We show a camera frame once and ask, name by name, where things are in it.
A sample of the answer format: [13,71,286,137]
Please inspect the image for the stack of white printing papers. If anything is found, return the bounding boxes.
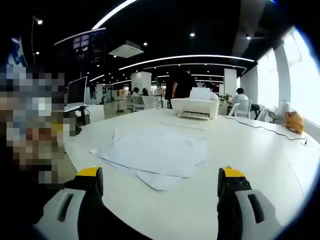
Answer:
[90,127,209,191]

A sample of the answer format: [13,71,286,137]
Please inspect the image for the computer monitor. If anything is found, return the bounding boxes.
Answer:
[64,76,89,112]

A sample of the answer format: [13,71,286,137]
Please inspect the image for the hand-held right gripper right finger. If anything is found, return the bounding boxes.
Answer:
[216,165,284,240]

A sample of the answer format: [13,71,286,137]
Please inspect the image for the orange bag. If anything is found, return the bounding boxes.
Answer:
[284,111,306,135]

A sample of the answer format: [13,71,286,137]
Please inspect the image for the white sheets in printer feeder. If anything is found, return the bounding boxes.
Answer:
[189,87,211,100]

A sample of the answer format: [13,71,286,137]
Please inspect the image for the white container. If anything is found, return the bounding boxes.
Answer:
[279,99,292,115]

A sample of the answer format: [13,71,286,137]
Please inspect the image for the white office chair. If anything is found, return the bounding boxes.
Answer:
[141,96,158,111]
[126,95,143,112]
[232,99,253,120]

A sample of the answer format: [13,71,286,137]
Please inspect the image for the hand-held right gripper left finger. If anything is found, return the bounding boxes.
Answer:
[32,166,106,240]

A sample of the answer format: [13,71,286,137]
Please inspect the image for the ceiling air conditioner vent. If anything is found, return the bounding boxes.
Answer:
[108,40,145,59]

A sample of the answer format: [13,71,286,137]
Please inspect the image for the black monitor stand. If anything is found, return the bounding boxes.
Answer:
[74,106,91,136]

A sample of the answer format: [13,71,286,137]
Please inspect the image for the white printer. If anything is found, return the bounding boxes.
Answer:
[170,87,220,120]

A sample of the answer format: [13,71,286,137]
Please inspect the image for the black cable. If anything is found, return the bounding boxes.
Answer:
[224,114,311,146]

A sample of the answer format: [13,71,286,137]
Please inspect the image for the hanging ceiling screen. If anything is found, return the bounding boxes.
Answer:
[54,27,107,66]

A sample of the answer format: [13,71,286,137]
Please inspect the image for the white table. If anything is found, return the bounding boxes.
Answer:
[63,107,320,240]

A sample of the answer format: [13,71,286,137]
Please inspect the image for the blue white wall poster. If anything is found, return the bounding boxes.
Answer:
[4,37,28,68]

